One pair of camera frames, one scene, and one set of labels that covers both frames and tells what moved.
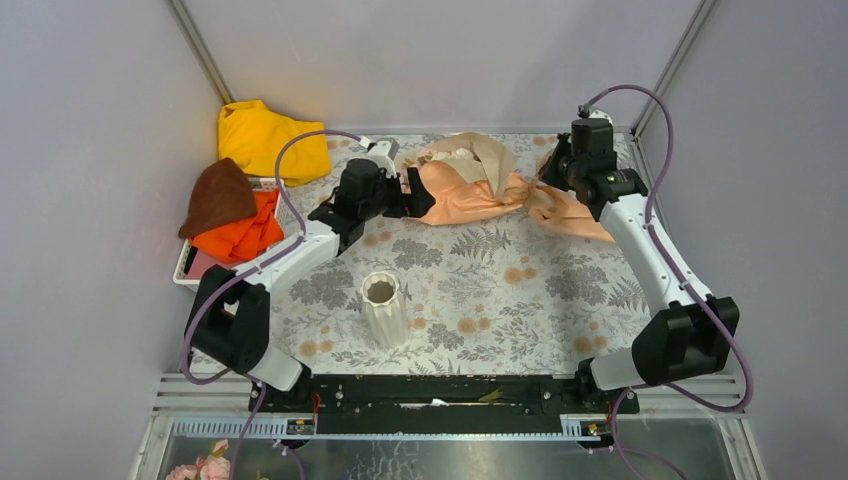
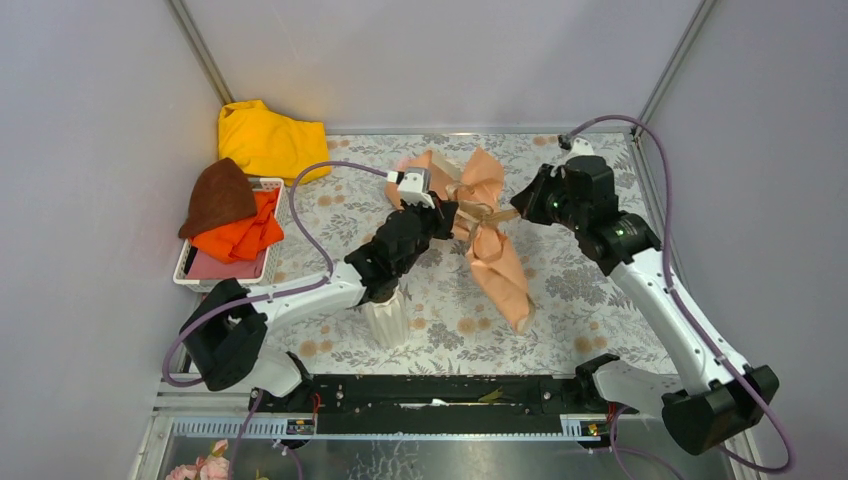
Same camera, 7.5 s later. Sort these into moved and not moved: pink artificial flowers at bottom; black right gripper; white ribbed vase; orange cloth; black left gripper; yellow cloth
Moved: black right gripper; black left gripper
Not moved: white ribbed vase; pink artificial flowers at bottom; yellow cloth; orange cloth
